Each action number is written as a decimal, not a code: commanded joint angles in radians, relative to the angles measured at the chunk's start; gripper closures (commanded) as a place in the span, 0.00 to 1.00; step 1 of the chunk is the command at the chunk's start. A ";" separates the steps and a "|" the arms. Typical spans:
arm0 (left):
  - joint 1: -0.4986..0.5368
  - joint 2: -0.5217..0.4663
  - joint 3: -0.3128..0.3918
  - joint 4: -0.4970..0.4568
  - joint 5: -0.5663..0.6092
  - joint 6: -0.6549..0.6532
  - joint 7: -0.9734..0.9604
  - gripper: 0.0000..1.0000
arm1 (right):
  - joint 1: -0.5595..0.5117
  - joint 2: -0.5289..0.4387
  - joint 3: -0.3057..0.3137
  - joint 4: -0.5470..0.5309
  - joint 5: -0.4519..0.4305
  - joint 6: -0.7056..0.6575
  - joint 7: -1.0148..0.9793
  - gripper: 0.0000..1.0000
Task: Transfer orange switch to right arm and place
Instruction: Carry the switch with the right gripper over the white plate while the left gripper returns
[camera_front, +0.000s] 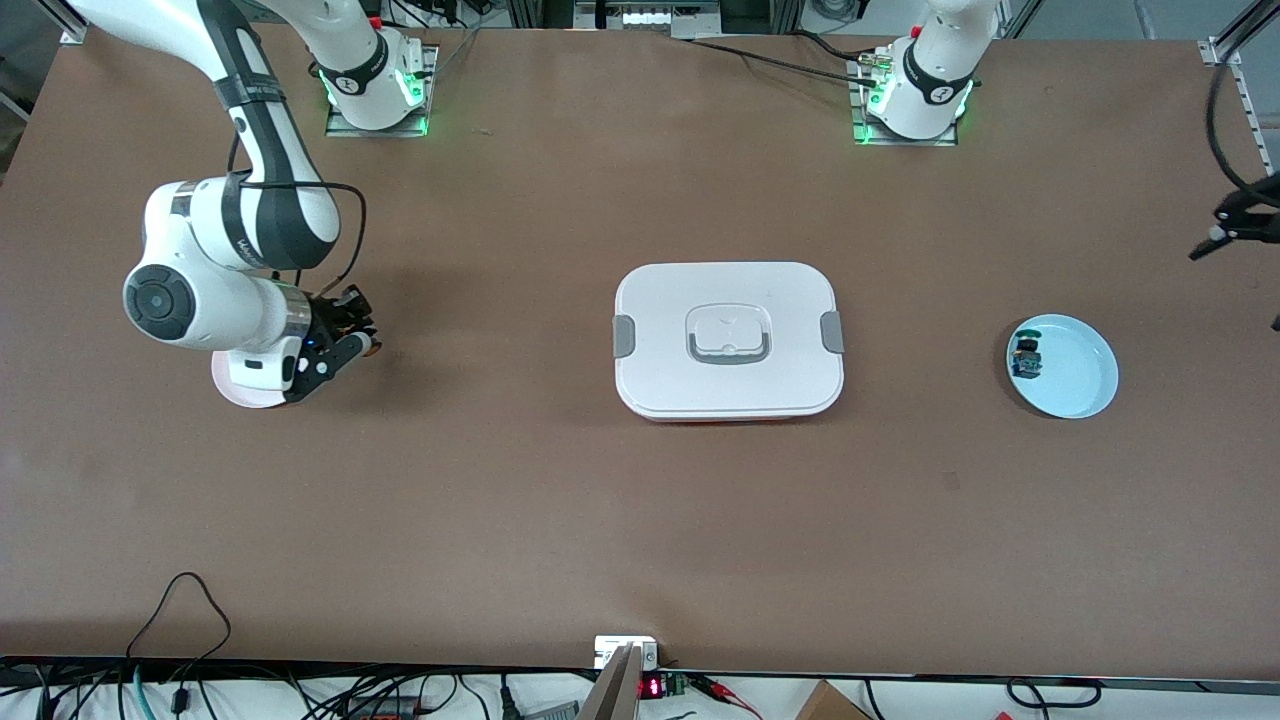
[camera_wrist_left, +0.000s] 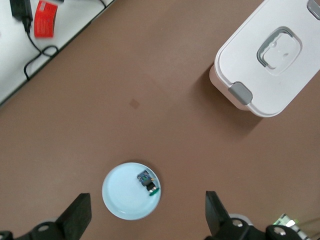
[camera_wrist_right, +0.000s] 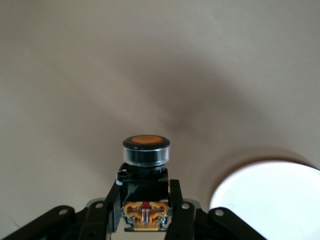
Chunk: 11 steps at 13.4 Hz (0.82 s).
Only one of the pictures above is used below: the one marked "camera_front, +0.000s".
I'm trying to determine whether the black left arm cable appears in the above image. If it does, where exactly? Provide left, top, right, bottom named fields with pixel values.
left=1205, top=60, right=1280, bottom=206

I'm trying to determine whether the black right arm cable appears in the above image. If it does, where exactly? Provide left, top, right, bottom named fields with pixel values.
left=228, top=130, right=367, bottom=301

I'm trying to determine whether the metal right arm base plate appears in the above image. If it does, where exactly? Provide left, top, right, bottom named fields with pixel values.
left=325, top=42, right=441, bottom=139

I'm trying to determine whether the black coiled cable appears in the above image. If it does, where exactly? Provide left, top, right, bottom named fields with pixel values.
left=1005, top=678, right=1103, bottom=709

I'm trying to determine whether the light blue round plate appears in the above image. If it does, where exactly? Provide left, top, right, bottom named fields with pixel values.
left=1006, top=313, right=1120, bottom=420

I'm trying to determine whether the perforated metal rail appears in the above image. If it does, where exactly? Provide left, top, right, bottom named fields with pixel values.
left=1235, top=62, right=1280, bottom=206

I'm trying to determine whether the pale pink round plate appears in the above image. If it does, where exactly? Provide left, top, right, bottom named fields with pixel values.
left=211, top=348, right=301, bottom=410

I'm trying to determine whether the white socket block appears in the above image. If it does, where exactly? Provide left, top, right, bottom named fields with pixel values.
left=594, top=636, right=659, bottom=669

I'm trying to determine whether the small dark blue part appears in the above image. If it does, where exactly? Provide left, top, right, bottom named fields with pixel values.
left=1008, top=330, right=1045, bottom=381

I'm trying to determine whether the aluminium frame extrusion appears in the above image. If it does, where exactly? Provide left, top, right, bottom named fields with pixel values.
left=40, top=0, right=89, bottom=46
left=1198, top=0, right=1280, bottom=67

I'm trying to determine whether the black cable across table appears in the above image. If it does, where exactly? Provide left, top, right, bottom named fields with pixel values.
left=680, top=35, right=881, bottom=86

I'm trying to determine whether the white power strip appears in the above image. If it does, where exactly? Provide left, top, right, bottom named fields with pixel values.
left=573, top=0, right=723, bottom=39

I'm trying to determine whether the white lidded storage box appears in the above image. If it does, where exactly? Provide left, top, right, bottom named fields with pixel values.
left=612, top=262, right=846, bottom=423

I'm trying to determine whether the aluminium profile bar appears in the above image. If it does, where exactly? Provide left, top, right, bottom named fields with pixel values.
left=578, top=643, right=644, bottom=720

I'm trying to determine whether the black looped cable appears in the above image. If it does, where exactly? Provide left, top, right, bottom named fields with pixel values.
left=125, top=571, right=233, bottom=666

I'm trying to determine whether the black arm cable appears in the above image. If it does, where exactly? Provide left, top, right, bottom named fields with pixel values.
left=228, top=130, right=367, bottom=301
left=1205, top=60, right=1280, bottom=206

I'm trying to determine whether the red clip lead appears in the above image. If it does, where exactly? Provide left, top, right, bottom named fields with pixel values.
left=690, top=675, right=763, bottom=717

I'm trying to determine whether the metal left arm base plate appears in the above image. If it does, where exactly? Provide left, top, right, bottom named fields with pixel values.
left=848, top=55, right=961, bottom=148

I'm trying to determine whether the brown cardboard box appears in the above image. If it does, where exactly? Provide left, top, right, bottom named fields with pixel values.
left=795, top=680, right=873, bottom=720

